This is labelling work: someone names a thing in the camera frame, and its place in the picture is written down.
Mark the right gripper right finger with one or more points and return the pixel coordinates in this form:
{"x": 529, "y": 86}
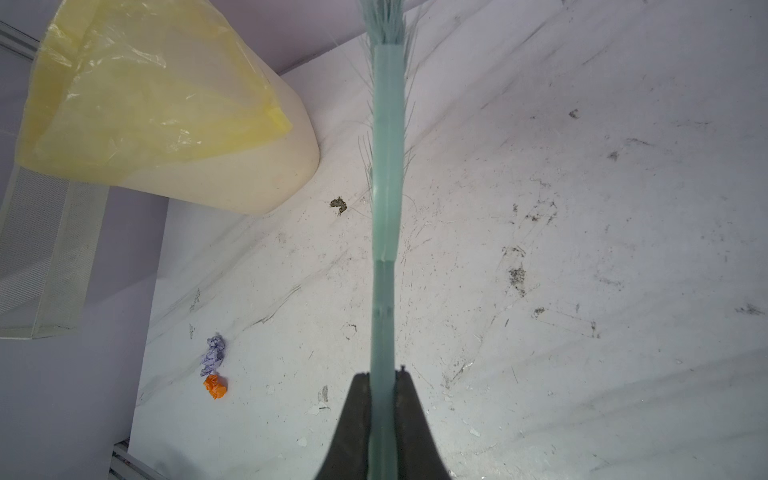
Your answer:
{"x": 417, "y": 455}

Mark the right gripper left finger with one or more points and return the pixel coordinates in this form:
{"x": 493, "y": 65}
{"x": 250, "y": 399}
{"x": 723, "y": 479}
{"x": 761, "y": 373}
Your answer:
{"x": 347, "y": 456}

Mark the green hand brush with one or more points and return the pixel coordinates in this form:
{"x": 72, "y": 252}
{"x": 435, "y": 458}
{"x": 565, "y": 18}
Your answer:
{"x": 389, "y": 46}

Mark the orange scrap far left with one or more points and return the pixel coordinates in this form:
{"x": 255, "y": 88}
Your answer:
{"x": 216, "y": 386}

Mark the small dark debris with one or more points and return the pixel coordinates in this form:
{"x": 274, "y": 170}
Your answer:
{"x": 339, "y": 205}

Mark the yellow lined trash bin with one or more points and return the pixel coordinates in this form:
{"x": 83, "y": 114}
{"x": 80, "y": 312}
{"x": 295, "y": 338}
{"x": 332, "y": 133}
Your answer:
{"x": 164, "y": 97}

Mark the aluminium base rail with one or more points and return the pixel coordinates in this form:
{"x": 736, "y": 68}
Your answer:
{"x": 124, "y": 466}

